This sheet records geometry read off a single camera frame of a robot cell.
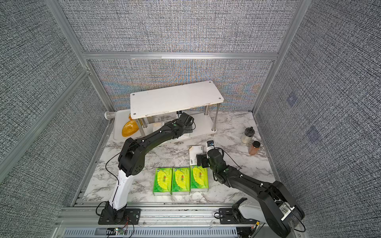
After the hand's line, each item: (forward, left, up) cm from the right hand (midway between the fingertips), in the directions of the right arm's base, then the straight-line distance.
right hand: (203, 150), depth 87 cm
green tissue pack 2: (-17, +13, -3) cm, 21 cm away
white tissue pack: (+31, +31, -9) cm, 45 cm away
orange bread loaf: (+22, +50, -5) cm, 55 cm away
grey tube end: (+34, +70, -7) cm, 78 cm away
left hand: (+18, +10, +1) cm, 20 cm away
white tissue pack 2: (+3, +5, -4) cm, 8 cm away
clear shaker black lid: (+12, -30, -6) cm, 33 cm away
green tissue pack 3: (-16, +3, -3) cm, 16 cm away
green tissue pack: (-17, +23, -2) cm, 28 cm away
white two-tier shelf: (+16, +2, +24) cm, 29 cm away
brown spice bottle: (+2, -31, -2) cm, 31 cm away
